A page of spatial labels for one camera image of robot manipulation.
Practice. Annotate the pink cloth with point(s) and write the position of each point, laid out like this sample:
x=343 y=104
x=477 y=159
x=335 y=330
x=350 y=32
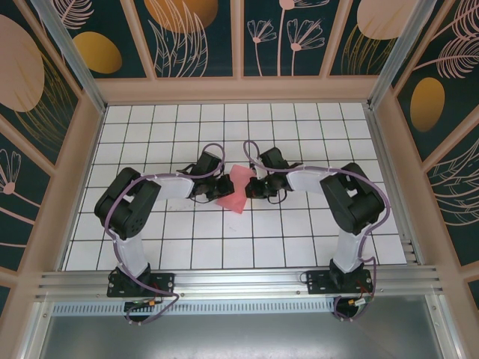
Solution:
x=234 y=203

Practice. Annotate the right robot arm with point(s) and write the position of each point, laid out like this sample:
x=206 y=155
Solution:
x=351 y=198

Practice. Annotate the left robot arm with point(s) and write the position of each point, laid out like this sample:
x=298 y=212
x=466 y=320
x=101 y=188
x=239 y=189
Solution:
x=127 y=205

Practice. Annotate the grey metal sheet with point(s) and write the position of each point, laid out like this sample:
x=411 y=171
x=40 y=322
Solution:
x=239 y=336

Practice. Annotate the small power connector board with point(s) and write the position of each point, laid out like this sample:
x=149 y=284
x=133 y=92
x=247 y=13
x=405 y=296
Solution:
x=149 y=303
x=359 y=301

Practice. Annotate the long aluminium mounting rail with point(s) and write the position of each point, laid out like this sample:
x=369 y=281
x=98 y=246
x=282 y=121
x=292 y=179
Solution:
x=239 y=280

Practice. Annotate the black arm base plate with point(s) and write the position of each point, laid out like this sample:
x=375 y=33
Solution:
x=164 y=284
x=318 y=282

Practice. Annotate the aluminium side rail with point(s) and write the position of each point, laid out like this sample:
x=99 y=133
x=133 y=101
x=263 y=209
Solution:
x=393 y=179

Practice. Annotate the aluminium corner post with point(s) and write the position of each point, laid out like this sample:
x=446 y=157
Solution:
x=75 y=60
x=393 y=56

